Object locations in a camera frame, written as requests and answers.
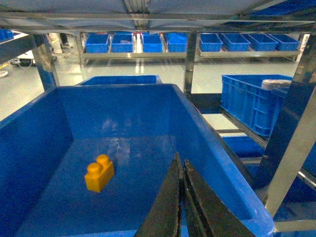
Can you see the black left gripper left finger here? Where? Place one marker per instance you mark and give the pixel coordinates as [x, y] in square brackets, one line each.
[165, 216]

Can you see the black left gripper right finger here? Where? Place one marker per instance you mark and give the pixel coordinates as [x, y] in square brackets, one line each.
[206, 214]

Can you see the large blue bin left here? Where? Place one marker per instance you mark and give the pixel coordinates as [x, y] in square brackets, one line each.
[47, 145]

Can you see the blue crate behind right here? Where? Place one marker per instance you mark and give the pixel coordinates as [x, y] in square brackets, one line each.
[244, 98]

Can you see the yellow toy building block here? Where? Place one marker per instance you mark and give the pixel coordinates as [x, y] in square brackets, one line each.
[99, 173]

